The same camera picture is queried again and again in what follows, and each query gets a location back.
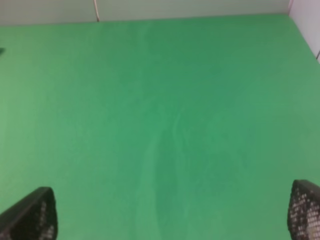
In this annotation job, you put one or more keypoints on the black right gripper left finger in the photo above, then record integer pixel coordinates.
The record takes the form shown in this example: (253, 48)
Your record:
(34, 217)

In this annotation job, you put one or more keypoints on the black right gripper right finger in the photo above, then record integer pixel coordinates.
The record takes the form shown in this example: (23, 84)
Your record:
(303, 215)

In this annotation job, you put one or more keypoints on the green table cloth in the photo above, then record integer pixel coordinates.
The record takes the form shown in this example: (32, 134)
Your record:
(182, 129)

